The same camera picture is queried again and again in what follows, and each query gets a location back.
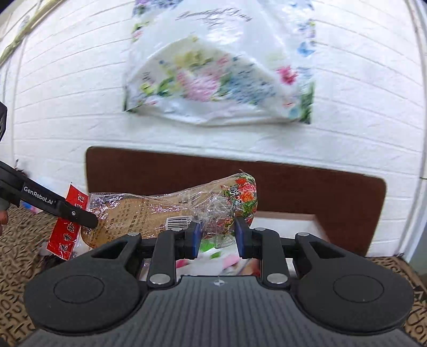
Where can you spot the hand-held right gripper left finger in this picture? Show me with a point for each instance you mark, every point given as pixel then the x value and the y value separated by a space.
pixel 196 240

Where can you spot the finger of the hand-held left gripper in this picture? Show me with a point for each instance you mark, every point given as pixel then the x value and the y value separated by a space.
pixel 50 205

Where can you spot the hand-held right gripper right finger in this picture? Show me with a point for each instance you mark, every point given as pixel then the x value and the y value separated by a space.
pixel 241 238

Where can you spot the red printed packet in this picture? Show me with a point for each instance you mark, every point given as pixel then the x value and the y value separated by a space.
pixel 63 235

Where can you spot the pink cardboard box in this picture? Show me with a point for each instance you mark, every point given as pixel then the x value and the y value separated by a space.
pixel 287 224

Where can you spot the clear floral insole packet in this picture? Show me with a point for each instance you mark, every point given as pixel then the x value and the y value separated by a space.
pixel 140 210

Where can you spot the person's left hand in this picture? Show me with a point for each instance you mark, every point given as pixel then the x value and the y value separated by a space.
pixel 2 218

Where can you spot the letter printed blanket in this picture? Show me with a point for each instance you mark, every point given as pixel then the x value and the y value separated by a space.
pixel 20 257

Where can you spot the brown headboard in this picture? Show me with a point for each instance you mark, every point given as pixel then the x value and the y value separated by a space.
pixel 166 170

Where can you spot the floral plastic bag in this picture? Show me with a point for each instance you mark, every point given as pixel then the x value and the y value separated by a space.
pixel 216 76

